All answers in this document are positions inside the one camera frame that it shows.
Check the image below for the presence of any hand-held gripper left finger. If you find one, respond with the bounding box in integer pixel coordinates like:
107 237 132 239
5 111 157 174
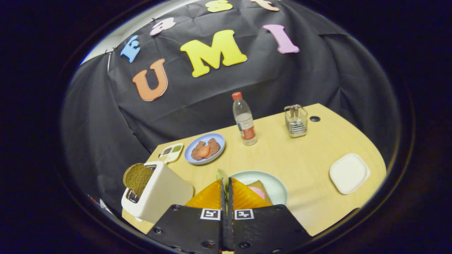
146 178 227 254

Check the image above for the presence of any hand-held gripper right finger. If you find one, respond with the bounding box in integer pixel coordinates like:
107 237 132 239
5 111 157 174
227 177 314 254

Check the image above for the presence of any brown toast bread slice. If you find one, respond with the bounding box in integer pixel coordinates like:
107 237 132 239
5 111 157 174
123 163 155 197

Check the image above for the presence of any white toaster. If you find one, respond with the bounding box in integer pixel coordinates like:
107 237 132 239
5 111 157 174
121 161 194 223

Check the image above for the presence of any pale green plate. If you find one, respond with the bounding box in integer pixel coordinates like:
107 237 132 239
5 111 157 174
230 170 288 206

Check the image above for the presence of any tan bread slice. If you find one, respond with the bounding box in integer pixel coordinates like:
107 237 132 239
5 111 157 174
246 180 273 206

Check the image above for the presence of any brown meat patty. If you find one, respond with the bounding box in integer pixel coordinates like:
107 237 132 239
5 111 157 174
191 141 207 161
207 138 221 158

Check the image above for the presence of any white sectioned dish with grains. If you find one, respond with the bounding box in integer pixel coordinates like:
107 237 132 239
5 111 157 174
158 143 184 163

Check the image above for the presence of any blue plate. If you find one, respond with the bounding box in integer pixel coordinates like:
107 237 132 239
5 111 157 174
184 133 226 165

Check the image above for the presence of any white square dish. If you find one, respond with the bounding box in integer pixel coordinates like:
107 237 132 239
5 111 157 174
329 153 371 195

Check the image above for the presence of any clear plastic bottle red cap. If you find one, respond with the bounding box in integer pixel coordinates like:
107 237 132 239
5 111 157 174
232 92 258 146

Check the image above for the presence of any metal wire basket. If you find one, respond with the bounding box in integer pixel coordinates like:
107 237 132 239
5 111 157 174
284 104 308 138

